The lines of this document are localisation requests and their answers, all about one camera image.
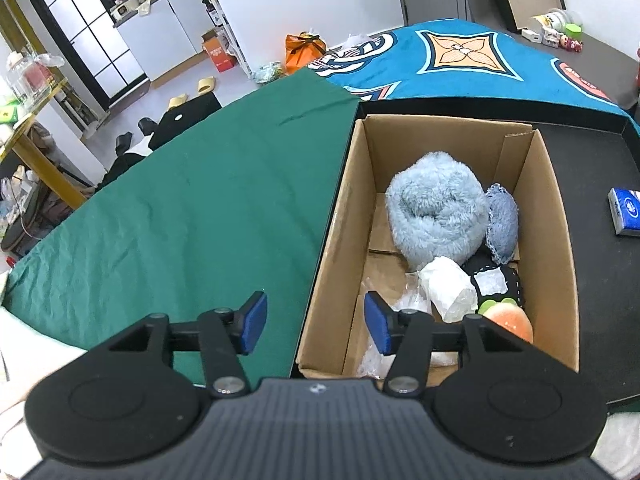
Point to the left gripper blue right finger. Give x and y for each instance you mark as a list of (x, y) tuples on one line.
[(407, 335)]

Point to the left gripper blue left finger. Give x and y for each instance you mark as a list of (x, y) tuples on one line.
[(223, 336)]

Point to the white plush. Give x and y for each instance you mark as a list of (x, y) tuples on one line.
[(440, 287)]

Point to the brown cardboard box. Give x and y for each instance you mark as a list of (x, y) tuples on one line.
[(359, 254)]

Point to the black patched soft pouch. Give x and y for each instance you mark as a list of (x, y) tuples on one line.
[(494, 283)]

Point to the orange burger plush toy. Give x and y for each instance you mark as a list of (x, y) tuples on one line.
[(509, 315)]

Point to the grey denim fish plush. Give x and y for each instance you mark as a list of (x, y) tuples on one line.
[(502, 229)]

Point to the fluffy light blue rolled towel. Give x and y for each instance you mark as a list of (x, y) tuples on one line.
[(436, 208)]

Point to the green cloth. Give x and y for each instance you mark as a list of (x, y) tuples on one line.
[(239, 202)]

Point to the black shoe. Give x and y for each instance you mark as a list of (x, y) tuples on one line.
[(123, 143)]

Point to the yellow slipper left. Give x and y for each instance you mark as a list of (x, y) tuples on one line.
[(177, 101)]

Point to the yellow slipper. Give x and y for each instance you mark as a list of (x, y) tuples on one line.
[(206, 85), (177, 101)]

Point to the yellow slipper right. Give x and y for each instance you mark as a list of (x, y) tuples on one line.
[(206, 85)]

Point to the blue tissue pack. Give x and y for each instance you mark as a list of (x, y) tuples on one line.
[(625, 211)]

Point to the black shallow tray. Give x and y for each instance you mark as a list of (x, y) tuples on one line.
[(580, 279)]

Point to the blue patterned blanket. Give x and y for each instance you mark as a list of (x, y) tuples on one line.
[(451, 58)]

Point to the orange cardboard box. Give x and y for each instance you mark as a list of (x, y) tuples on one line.
[(214, 49)]

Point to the orange bag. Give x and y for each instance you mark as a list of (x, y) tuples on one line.
[(302, 49)]

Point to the white kitchen cabinet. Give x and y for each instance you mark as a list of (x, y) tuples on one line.
[(170, 34)]

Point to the yellow table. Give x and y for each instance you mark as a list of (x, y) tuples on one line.
[(22, 145)]

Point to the grey bed mattress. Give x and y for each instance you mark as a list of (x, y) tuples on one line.
[(610, 70)]

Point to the red small toy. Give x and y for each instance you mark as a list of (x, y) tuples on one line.
[(574, 45)]

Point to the green small cup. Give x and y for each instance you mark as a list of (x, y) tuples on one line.
[(573, 31)]

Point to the white cup with print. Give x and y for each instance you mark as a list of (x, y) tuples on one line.
[(554, 19)]

